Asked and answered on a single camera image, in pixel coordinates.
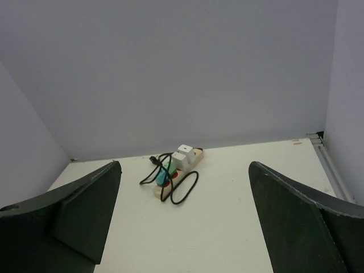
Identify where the beige power strip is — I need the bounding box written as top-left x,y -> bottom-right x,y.
150,148 -> 204,205

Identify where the white charger near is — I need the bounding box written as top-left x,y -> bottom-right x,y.
172,151 -> 189,171

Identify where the white charger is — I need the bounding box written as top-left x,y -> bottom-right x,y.
177,144 -> 196,164
172,151 -> 189,171

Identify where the white charger far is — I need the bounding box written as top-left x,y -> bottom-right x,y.
177,144 -> 196,164

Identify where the black power cable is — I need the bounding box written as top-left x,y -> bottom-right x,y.
139,152 -> 199,205

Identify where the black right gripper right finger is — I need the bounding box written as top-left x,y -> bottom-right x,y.
249,162 -> 363,272

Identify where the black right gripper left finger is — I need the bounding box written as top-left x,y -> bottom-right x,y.
1,161 -> 122,272

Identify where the teal plug adapter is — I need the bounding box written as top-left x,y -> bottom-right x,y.
155,169 -> 169,187

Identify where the aluminium table edge rail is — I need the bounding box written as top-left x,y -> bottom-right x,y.
306,132 -> 358,204

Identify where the green plug adapter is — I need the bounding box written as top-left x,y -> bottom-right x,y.
163,161 -> 177,176

